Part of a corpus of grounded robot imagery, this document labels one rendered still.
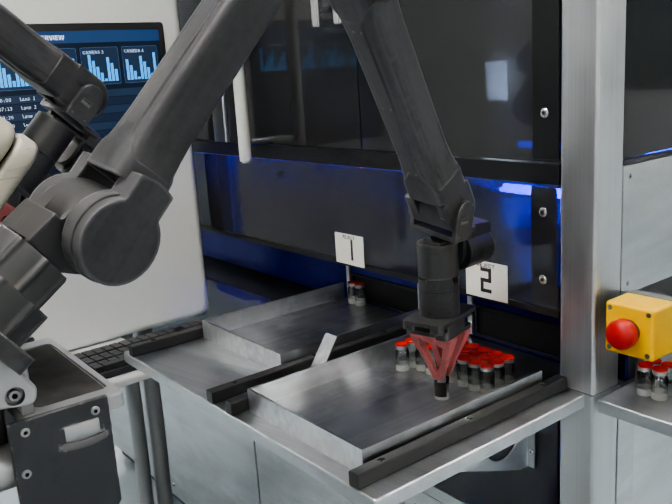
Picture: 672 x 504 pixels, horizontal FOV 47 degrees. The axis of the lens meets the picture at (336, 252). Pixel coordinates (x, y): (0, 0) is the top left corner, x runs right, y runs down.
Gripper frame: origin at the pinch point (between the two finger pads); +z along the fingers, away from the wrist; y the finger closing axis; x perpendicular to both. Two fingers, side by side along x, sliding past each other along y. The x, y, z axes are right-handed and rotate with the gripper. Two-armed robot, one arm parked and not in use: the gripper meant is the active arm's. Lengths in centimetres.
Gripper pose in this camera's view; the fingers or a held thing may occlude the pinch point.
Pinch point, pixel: (441, 372)
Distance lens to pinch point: 114.7
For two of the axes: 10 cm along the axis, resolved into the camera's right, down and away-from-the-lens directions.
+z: 0.7, 9.7, 2.5
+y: 6.0, -2.3, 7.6
